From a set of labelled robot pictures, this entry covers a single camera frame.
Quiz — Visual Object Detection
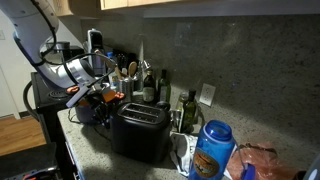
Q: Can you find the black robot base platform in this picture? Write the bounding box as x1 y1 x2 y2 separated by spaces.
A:
0 142 59 180

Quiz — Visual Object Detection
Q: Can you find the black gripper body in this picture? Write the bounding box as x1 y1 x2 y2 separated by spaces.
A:
84 89 112 116

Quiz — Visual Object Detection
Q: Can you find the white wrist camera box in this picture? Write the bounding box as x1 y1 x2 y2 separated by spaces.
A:
65 84 91 108

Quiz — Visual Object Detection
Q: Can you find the black toaster power cable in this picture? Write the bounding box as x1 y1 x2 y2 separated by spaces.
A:
68 106 113 143

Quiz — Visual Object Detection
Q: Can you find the wooden wall cabinet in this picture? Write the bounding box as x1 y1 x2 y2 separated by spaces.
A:
52 0 320 18

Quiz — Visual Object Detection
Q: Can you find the white wall outlet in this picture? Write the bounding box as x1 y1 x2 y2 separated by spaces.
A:
198 82 217 108

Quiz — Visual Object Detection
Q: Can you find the dark labelled glass bottle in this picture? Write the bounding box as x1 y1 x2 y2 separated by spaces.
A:
142 68 157 104

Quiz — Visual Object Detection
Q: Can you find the thick black hose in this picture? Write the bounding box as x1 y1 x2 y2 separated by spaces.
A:
22 80 40 122

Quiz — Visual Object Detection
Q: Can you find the steel utensil holder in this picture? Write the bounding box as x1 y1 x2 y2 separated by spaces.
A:
118 75 135 104

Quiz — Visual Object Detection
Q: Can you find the glass jar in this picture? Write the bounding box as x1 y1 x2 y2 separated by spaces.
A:
174 91 189 131

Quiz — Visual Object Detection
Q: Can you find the grey rounded object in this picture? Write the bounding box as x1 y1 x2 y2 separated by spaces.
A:
301 154 320 180

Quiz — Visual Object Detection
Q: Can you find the olive oil bottle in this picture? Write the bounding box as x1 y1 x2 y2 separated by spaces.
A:
179 88 198 134

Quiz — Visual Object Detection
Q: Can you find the long wooden spatula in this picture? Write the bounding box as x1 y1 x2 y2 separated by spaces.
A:
94 49 123 80

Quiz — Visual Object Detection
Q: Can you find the clear plastic bottle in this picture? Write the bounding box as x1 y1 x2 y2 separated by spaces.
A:
105 51 119 90

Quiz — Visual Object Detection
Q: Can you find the blue plastic water bottle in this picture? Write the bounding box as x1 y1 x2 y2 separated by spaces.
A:
188 119 257 180

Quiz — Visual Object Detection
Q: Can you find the silver black tall appliance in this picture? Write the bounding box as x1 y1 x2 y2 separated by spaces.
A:
87 28 107 77

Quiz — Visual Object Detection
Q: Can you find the black silver toaster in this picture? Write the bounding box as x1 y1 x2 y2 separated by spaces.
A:
110 101 172 164

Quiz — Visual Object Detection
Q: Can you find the wooden spoon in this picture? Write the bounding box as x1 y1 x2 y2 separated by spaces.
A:
128 60 138 78

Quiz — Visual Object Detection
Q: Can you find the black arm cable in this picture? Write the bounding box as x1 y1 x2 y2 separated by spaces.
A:
31 0 118 88

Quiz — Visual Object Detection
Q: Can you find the red plastic bag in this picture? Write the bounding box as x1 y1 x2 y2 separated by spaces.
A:
228 141 301 180

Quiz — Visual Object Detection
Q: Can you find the grey pot orange inside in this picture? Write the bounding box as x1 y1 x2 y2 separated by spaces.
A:
66 84 126 126

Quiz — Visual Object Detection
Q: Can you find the orange black clamp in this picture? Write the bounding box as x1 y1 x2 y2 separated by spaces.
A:
21 166 58 180

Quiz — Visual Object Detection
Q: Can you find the green wine bottle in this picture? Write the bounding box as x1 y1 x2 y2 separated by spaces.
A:
157 68 172 104

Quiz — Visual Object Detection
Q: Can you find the black stove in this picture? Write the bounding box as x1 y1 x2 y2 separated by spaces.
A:
30 71 79 144

